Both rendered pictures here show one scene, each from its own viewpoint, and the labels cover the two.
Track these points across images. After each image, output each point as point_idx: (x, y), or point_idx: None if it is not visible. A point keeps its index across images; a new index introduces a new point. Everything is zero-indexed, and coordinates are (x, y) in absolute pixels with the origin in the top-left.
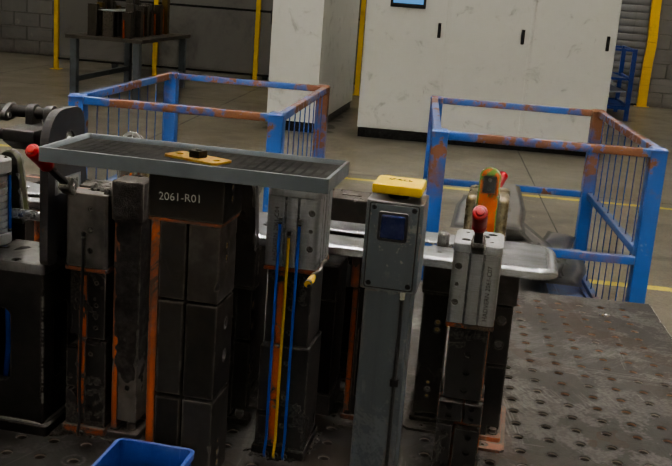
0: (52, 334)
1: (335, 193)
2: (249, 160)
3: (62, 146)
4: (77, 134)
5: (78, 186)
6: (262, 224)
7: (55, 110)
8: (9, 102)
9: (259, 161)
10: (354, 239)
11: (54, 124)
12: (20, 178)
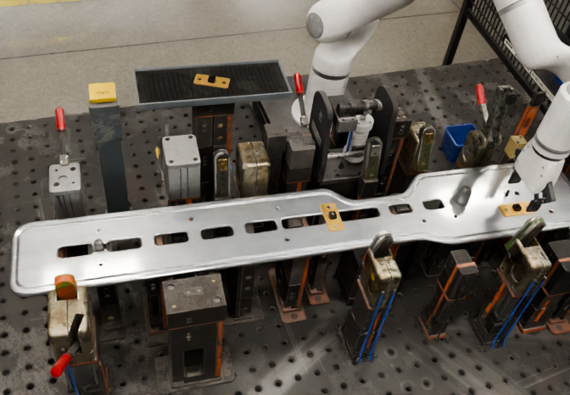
0: (306, 188)
1: (208, 287)
2: (189, 91)
3: (281, 73)
4: (323, 119)
5: (319, 145)
6: (233, 226)
7: (322, 91)
8: (366, 101)
9: (183, 91)
10: (162, 227)
11: (316, 93)
12: (365, 151)
